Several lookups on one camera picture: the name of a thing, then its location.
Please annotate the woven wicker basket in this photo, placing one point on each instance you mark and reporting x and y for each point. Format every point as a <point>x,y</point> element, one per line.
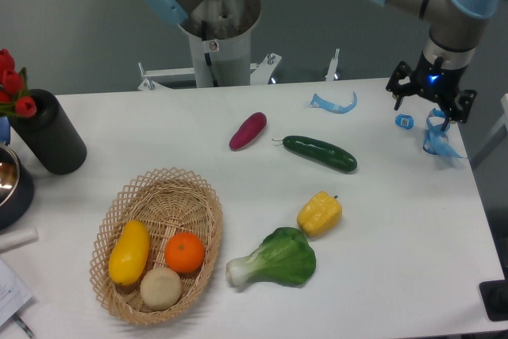
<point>167,201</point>

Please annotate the white paper roll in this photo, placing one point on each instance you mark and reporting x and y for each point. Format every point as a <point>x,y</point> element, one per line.
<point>17,238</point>

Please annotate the dark green cucumber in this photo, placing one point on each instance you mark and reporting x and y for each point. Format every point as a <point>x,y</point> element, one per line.
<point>322,152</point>

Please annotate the purple sweet potato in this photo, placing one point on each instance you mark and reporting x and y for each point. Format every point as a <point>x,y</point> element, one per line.
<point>250,129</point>

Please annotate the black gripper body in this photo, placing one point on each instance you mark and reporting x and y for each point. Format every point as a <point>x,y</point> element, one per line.
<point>433,80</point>

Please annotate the black cylindrical vase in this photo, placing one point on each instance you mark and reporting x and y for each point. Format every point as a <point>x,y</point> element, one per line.
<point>50,135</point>

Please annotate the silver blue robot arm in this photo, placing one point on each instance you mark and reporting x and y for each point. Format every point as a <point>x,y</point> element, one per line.
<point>456,25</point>

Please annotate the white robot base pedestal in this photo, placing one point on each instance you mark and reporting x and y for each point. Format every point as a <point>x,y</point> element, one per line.
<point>219,34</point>

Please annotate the dark metal bowl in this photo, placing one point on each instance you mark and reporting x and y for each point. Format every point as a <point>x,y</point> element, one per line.
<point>17,188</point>

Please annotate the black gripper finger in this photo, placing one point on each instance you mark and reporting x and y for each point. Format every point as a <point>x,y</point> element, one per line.
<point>458,108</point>
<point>400,84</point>

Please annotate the small blue tape roll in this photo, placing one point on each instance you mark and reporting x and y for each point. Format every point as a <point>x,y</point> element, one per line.
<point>404,121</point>

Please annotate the curled blue tape ribbon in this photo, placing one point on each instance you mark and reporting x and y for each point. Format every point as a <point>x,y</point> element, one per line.
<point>436,141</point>

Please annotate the orange fruit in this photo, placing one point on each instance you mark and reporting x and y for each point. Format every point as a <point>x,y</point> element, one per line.
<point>184,253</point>

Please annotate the patterned pen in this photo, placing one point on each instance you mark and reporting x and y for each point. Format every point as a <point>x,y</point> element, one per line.
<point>19,321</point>

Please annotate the green bok choy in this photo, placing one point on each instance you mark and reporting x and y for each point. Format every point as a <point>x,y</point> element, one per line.
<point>284,257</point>

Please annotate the white paper sheet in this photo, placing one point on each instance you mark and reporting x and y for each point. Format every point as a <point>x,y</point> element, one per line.
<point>14,293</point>

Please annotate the black device at table edge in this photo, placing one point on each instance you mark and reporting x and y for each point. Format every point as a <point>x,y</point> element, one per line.
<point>494,296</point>

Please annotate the blue tape strip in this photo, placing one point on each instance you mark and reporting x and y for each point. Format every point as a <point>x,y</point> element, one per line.
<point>332,107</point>

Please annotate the yellow mango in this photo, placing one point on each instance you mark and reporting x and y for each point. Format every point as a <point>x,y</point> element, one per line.
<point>130,254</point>

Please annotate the yellow bell pepper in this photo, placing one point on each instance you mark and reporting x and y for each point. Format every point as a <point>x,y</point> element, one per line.
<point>320,214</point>

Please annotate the beige round potato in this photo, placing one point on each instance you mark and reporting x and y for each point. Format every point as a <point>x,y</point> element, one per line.
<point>160,288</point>

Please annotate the red artificial tulips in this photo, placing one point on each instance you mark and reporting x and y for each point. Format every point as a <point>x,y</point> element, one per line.
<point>16,100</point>

